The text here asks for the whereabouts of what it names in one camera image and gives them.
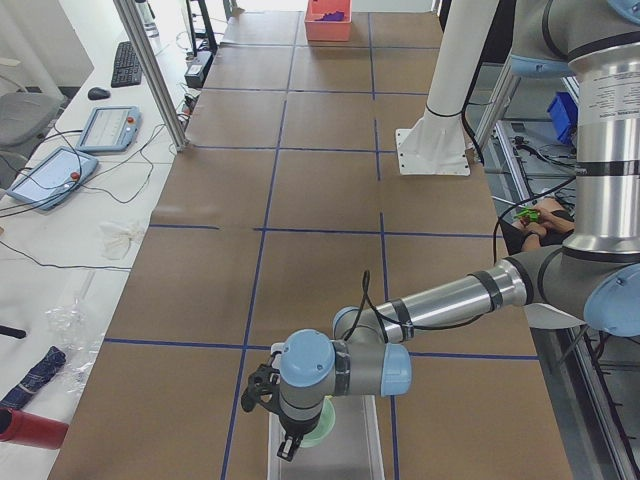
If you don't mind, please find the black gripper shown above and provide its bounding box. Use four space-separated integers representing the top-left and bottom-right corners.
277 415 320 460

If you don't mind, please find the mint green bowl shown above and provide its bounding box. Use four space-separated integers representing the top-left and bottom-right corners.
300 396 336 448

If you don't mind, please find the purple cloth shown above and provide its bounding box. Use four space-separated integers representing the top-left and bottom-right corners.
315 10 346 22

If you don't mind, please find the clear plastic storage box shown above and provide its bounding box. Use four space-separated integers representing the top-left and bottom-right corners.
266 395 385 479

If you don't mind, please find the black desktop box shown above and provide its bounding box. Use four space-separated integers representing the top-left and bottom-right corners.
184 51 214 89

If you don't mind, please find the crumpled clear plastic wrap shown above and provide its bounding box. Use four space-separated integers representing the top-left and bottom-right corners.
45 298 104 397

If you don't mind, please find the folded dark blue umbrella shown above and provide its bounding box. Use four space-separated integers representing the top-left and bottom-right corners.
1 346 66 410

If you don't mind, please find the crumpled white tissue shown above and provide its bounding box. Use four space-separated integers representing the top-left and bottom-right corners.
99 221 146 260

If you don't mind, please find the red cylinder bottle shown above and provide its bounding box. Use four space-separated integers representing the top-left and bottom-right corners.
1 407 69 450

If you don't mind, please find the seated person in black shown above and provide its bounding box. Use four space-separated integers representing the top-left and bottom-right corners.
500 197 575 255

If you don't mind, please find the lower teach pendant tablet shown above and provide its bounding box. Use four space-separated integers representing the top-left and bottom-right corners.
7 147 98 210

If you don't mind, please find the teach pendant tablet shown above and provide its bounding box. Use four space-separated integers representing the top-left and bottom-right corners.
7 147 98 210
76 106 141 154

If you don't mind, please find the upper teach pendant tablet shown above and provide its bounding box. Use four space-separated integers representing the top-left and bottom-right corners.
76 106 141 154

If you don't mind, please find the black computer mouse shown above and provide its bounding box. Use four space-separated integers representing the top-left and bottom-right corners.
87 87 111 101

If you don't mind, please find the black keyboard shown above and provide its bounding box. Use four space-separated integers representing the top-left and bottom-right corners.
111 41 143 88

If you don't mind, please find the grey office chair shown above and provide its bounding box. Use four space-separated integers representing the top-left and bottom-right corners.
1 75 64 159

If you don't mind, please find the pink plastic bin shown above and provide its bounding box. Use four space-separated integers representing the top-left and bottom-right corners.
304 0 352 42

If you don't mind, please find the blue parts bin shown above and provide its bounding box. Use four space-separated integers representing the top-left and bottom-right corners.
547 92 578 145

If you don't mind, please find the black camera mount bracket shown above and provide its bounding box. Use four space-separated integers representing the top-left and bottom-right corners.
241 350 282 415

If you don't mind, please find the white pedestal column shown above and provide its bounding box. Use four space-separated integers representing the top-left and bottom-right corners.
396 0 499 176

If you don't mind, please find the green handled tool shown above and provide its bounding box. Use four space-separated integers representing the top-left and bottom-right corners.
515 208 540 223

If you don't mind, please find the aluminium frame post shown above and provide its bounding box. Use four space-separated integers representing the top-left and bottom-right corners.
113 0 188 152

